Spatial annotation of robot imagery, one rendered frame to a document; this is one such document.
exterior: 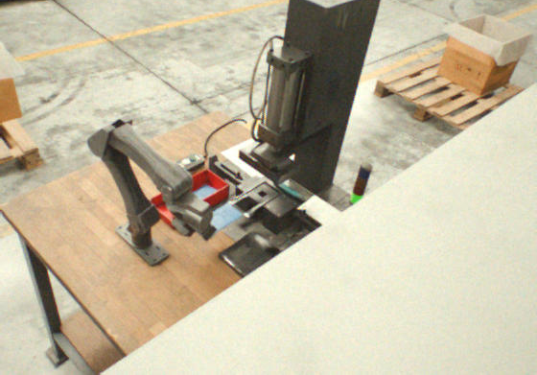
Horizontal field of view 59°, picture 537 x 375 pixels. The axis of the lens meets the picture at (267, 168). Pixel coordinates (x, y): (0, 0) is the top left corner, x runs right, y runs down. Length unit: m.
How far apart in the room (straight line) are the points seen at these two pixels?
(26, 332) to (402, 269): 2.19
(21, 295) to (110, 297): 1.27
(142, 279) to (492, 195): 1.06
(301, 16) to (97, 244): 0.92
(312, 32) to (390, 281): 0.92
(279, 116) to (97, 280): 0.71
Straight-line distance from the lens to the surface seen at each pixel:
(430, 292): 0.53
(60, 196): 1.78
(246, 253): 1.53
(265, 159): 1.47
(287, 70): 1.31
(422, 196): 0.64
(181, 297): 1.44
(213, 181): 1.76
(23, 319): 2.61
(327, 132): 1.63
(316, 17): 1.32
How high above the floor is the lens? 2.07
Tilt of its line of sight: 38 degrees down
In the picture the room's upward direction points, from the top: 9 degrees clockwise
